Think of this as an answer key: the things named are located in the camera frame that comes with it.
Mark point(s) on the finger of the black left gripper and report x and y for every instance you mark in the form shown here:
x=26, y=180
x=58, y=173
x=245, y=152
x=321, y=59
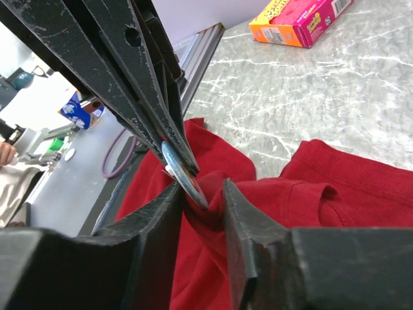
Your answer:
x=67, y=35
x=135, y=38

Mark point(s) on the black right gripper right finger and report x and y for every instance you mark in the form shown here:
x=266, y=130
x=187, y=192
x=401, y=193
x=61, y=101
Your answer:
x=272, y=267

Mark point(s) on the blue white tissue roll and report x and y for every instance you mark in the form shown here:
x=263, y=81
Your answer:
x=84, y=113

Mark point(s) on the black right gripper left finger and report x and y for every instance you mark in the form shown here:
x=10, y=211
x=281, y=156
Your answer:
x=126, y=265

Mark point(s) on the round white blue brooch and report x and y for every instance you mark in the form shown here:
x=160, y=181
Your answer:
x=176, y=169

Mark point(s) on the aluminium rail frame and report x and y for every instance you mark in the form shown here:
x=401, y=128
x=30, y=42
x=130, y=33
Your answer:
x=194, y=55

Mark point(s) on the red t-shirt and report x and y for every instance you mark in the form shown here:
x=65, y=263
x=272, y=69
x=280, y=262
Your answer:
x=320, y=187

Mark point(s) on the pink orange sponge box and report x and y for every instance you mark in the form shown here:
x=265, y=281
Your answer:
x=296, y=23

